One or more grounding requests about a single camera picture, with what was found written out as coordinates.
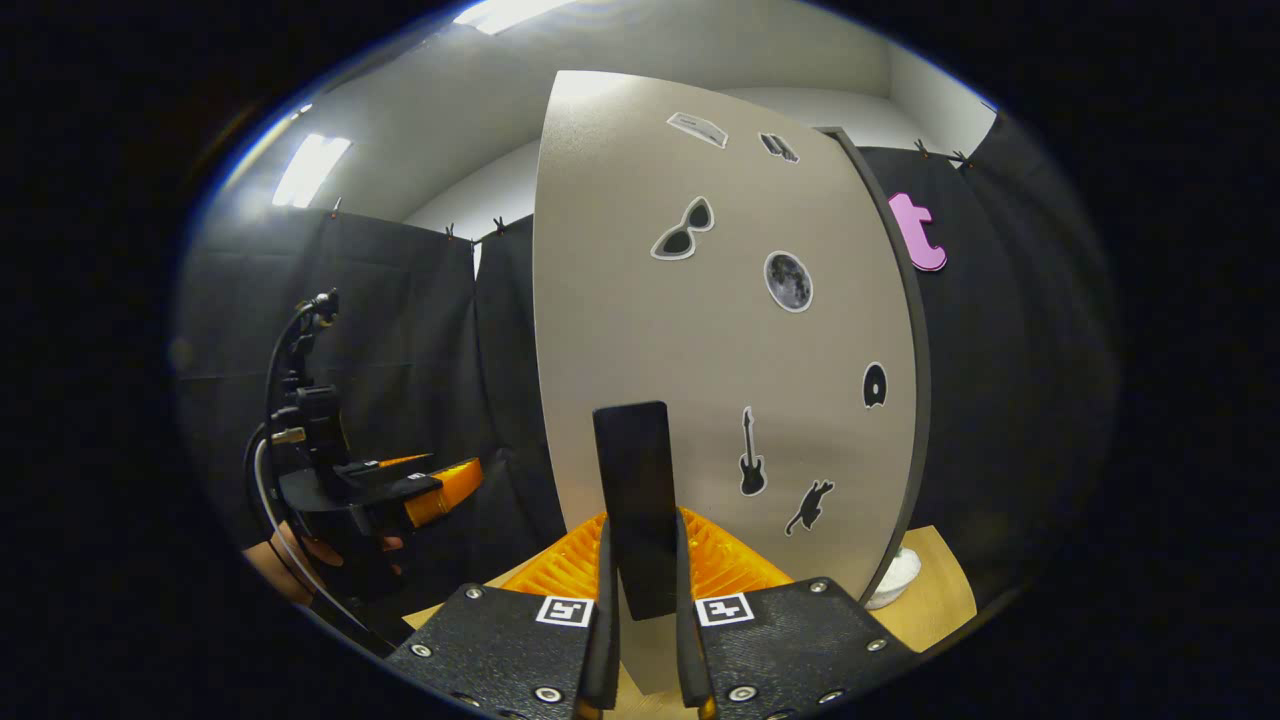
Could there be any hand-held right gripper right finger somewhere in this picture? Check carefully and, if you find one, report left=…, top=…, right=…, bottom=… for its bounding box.
left=672, top=508, right=916, bottom=720

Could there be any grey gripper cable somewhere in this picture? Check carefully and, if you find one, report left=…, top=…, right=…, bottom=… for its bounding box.
left=245, top=295, right=401, bottom=659

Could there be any black cabinet door handle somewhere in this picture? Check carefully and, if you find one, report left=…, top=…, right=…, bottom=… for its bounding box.
left=592, top=401, right=681, bottom=621

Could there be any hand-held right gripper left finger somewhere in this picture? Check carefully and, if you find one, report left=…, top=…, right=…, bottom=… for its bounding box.
left=385, top=512, right=623, bottom=720

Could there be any beige cabinet door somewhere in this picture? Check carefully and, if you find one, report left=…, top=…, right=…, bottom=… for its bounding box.
left=532, top=70, right=919, bottom=696

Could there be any narrow ceiling light panel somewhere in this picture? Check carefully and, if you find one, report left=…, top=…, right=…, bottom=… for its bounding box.
left=272, top=133, right=353, bottom=209

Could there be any grey cabinet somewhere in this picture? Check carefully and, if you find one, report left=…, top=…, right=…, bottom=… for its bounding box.
left=820, top=127, right=933, bottom=601

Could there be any large ceiling light panel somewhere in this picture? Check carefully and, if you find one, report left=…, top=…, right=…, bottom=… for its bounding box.
left=452, top=0, right=576, bottom=36

